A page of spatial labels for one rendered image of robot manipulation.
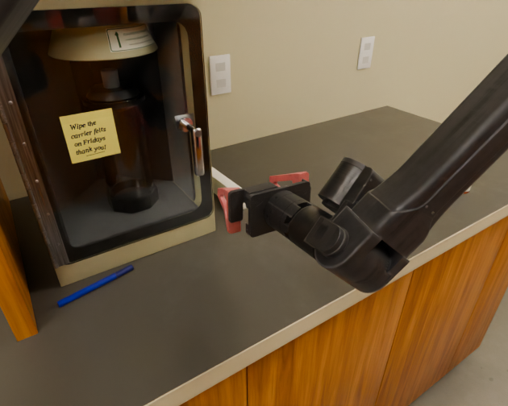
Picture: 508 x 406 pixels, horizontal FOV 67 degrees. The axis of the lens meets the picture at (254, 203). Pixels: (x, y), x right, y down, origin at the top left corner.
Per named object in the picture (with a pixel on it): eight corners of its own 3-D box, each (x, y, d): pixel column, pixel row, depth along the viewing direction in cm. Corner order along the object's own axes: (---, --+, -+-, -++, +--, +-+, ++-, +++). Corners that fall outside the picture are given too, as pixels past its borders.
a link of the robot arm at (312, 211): (310, 257, 44) (335, 272, 47) (344, 207, 44) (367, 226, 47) (276, 231, 49) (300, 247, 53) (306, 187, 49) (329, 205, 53)
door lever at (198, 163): (195, 164, 73) (182, 167, 71) (191, 115, 68) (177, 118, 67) (208, 175, 69) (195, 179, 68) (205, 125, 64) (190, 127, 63)
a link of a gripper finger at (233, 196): (204, 174, 57) (235, 196, 50) (245, 165, 60) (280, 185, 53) (206, 214, 60) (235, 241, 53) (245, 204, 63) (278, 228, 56)
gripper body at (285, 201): (243, 191, 52) (274, 212, 46) (302, 176, 57) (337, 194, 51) (243, 233, 55) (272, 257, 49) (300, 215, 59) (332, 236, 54)
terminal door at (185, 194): (58, 266, 67) (-31, 13, 46) (212, 213, 81) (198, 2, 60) (59, 268, 67) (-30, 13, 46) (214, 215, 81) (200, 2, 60)
